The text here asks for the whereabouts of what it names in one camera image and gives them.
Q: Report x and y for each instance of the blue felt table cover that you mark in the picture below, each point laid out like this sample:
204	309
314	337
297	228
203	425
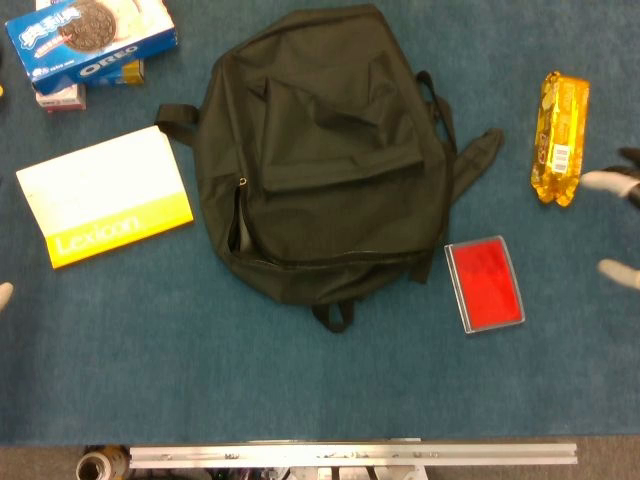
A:
300	390

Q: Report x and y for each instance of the red ink pad case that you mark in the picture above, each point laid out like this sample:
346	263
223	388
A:
482	282

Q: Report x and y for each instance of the blue Oreo cookie box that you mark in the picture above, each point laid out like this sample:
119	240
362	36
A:
90	45

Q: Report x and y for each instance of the brown tape roll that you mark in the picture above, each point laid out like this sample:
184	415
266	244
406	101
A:
97	465

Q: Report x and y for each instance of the black fabric backpack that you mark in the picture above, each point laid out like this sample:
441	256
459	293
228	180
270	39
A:
325	150

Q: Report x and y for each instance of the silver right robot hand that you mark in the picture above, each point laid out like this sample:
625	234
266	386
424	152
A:
607	182

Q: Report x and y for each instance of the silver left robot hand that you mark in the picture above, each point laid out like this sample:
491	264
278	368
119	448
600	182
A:
4	295

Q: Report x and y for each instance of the gold foil snack pack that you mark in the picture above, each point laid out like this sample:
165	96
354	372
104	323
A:
560	140

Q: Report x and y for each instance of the white yellow Lexicon book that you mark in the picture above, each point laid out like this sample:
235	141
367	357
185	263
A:
100	190

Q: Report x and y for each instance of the small white pink box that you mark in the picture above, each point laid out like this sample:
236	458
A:
60	97

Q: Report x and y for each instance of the aluminium profile rail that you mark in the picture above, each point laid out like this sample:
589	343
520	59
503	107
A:
350	455

